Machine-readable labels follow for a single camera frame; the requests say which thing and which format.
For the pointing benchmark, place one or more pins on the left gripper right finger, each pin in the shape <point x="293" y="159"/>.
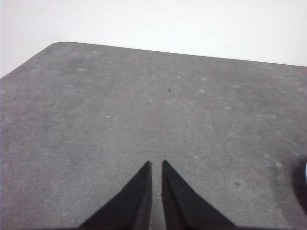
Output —
<point x="182" y="206"/>

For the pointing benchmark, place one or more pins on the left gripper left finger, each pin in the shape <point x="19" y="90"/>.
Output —
<point x="129" y="206"/>

